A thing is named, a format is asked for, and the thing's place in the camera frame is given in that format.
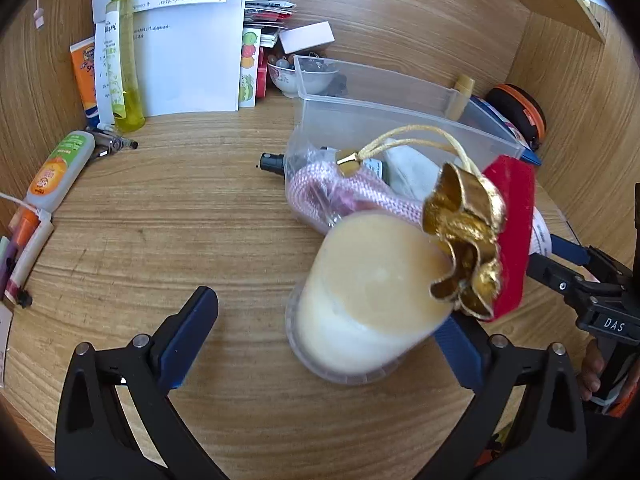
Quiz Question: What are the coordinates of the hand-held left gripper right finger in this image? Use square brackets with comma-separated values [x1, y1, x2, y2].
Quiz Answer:
[417, 316, 588, 480]

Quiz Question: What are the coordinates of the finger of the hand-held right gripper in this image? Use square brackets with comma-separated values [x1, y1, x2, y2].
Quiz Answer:
[525, 254, 601, 306]
[549, 234, 633, 286]

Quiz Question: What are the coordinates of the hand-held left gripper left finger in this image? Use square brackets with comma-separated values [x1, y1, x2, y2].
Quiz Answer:
[54, 286, 231, 480]

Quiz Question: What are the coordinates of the cream candle jar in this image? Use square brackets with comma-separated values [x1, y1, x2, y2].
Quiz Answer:
[285, 212, 458, 386]

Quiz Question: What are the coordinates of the white cloth drawstring pouch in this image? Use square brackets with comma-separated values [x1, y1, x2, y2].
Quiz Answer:
[387, 147, 446, 196]

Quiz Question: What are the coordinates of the dark glass spray bottle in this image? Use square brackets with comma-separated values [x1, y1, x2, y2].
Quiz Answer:
[257, 146, 388, 183]

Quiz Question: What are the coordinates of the clear plastic storage box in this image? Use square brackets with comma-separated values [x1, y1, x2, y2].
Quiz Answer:
[285, 55, 526, 241]

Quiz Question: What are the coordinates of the wooden desktop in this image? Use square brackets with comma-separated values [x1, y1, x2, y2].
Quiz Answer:
[0, 95, 601, 480]

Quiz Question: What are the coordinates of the person's right hand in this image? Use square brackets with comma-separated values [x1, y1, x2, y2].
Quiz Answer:
[579, 342, 602, 401]

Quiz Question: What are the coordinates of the black orange zip case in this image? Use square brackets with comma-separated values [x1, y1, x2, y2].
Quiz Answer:
[485, 83, 548, 153]

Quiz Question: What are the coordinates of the blue patchwork pencil case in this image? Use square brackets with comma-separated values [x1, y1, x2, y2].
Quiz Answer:
[457, 95, 543, 166]

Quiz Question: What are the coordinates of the white pink tube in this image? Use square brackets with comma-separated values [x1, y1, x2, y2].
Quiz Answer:
[2, 212, 55, 303]

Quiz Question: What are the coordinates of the pink knitted pouch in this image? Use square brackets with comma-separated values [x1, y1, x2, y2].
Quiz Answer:
[287, 160, 431, 233]

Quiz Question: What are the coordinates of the orange cap tube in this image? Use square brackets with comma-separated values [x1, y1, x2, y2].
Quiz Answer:
[10, 208, 42, 256]

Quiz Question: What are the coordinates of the silver metal tool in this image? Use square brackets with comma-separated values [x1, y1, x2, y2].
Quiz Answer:
[85, 125, 140, 158]

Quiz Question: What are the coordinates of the green orange cream tube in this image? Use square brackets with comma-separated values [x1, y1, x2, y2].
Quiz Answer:
[25, 130, 96, 212]

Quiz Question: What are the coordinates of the yellow spray bottle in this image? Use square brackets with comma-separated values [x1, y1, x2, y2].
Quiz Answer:
[104, 0, 147, 133]

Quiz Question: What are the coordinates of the red white booklet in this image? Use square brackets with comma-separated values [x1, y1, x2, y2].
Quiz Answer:
[255, 55, 271, 98]

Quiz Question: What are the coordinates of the white ceramic bowl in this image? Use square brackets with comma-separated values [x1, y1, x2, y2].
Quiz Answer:
[267, 55, 341, 97]

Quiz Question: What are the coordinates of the white paper box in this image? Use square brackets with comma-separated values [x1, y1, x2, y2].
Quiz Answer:
[92, 0, 248, 117]

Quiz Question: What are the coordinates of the orange sunscreen tube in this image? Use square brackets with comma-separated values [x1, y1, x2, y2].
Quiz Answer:
[70, 37, 108, 128]

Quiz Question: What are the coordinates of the small white card box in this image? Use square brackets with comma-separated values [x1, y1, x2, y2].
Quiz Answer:
[278, 22, 335, 57]

